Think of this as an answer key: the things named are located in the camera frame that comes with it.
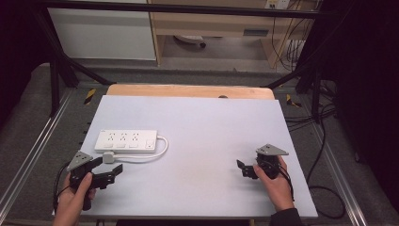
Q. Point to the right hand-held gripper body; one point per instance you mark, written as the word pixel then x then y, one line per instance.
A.
pixel 269 163

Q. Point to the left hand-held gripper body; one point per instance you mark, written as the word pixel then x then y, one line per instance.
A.
pixel 79 160

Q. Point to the white plug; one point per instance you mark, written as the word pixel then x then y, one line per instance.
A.
pixel 108 157

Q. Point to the white power strip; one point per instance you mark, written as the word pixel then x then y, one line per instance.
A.
pixel 125 141

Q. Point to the person's right hand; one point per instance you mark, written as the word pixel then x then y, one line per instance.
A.
pixel 277 191

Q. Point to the person's left hand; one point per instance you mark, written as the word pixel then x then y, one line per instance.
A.
pixel 70 202

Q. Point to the white table board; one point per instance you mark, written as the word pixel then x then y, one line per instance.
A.
pixel 204 150

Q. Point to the wooden table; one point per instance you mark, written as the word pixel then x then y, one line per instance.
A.
pixel 188 91

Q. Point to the white cabinet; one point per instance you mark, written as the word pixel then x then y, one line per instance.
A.
pixel 100 31

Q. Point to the chair wheel base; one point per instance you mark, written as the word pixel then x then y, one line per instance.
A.
pixel 192 39

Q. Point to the wooden desk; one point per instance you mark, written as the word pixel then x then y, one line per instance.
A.
pixel 219 23

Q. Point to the aluminium rail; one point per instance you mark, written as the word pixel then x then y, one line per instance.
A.
pixel 34 147
pixel 342 185

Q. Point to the white wall socket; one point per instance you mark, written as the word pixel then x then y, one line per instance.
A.
pixel 277 3

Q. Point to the black metal frame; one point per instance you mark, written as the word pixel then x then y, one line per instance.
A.
pixel 188 10

